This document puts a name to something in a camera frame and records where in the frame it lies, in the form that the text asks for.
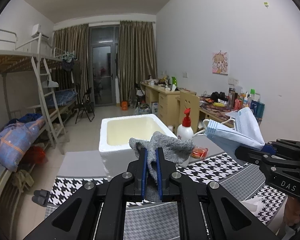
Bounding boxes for white air conditioner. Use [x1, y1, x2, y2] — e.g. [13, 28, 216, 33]
[31, 24, 50, 40]

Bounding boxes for wooden desk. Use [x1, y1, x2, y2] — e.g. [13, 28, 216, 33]
[139, 81, 263, 131]

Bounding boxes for red snack packet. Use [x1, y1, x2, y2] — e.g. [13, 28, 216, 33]
[191, 147, 208, 159]

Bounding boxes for wooden smiley chair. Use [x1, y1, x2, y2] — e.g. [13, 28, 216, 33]
[176, 90, 201, 133]

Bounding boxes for light blue face mask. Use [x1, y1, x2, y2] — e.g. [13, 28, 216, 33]
[203, 107, 265, 155]

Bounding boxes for grey sock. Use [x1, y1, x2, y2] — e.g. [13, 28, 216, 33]
[129, 131, 188, 202]

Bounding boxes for blue plaid bedding bundle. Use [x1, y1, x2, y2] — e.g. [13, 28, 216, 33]
[0, 116, 45, 172]

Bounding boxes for white pump lotion bottle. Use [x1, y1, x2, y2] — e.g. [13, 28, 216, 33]
[177, 108, 194, 167]

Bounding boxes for metal bunk bed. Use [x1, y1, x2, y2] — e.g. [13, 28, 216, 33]
[0, 27, 80, 156]

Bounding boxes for anime girl poster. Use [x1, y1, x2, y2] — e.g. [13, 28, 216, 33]
[212, 51, 229, 75]

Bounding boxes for brown curtain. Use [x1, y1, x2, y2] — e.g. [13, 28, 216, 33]
[52, 24, 89, 100]
[117, 21, 158, 101]

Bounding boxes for balcony glass door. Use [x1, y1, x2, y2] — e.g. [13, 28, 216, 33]
[89, 25, 119, 107]

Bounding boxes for white tissue paper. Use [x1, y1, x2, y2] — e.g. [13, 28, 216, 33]
[241, 197, 264, 216]

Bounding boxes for black folding chair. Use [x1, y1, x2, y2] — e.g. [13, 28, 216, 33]
[75, 87, 95, 123]

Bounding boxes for brown curtain right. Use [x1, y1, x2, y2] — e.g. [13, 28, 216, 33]
[117, 21, 158, 101]

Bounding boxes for right hand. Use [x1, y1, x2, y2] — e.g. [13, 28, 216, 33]
[283, 196, 300, 226]

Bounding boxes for blue box on desk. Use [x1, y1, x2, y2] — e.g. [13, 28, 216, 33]
[250, 100, 265, 119]

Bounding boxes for orange bucket on floor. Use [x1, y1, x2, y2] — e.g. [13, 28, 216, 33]
[121, 101, 129, 111]

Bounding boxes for white foam box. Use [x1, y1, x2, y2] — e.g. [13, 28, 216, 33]
[98, 113, 178, 178]

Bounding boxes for brown curtain left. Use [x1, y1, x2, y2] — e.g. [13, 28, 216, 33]
[52, 24, 89, 100]

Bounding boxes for houndstooth table mat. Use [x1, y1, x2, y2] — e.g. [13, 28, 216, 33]
[43, 152, 289, 240]

